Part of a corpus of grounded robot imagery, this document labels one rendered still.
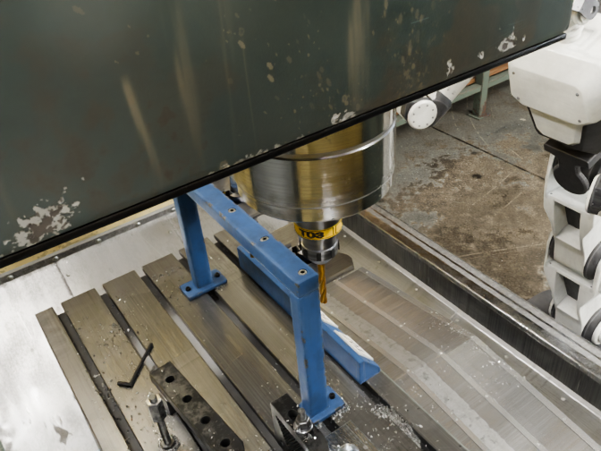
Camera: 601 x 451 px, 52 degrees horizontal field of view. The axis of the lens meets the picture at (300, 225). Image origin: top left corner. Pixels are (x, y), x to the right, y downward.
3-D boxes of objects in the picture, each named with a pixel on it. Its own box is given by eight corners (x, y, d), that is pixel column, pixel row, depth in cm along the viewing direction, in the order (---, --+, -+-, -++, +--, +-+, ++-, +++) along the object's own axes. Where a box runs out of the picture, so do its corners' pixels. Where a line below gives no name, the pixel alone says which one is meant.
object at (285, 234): (300, 220, 106) (300, 216, 106) (318, 234, 103) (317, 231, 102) (266, 236, 103) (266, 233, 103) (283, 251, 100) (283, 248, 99)
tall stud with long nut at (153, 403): (172, 434, 109) (156, 387, 102) (179, 445, 107) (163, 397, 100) (157, 443, 108) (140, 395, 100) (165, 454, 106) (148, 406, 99)
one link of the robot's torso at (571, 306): (570, 299, 222) (571, 208, 190) (621, 330, 208) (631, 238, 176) (541, 327, 218) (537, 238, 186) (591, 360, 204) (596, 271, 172)
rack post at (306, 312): (328, 387, 115) (319, 267, 98) (346, 406, 111) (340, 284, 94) (284, 415, 111) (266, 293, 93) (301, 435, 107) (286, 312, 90)
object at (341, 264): (339, 251, 99) (339, 247, 98) (360, 267, 95) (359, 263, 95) (303, 268, 96) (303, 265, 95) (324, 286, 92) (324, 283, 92)
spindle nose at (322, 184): (204, 182, 63) (181, 71, 55) (318, 127, 71) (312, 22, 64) (308, 250, 52) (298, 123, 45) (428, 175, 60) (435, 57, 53)
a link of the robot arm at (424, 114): (411, 122, 166) (469, 55, 159) (432, 142, 155) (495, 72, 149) (383, 99, 160) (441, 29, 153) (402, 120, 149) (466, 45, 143)
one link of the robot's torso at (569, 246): (573, 237, 198) (575, 123, 166) (624, 264, 185) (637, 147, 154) (542, 266, 194) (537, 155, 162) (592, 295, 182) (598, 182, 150)
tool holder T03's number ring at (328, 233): (284, 225, 65) (283, 216, 64) (319, 206, 68) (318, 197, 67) (317, 246, 62) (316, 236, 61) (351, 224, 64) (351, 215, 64)
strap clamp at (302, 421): (292, 431, 108) (283, 375, 99) (337, 487, 99) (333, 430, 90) (275, 441, 106) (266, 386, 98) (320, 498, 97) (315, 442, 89)
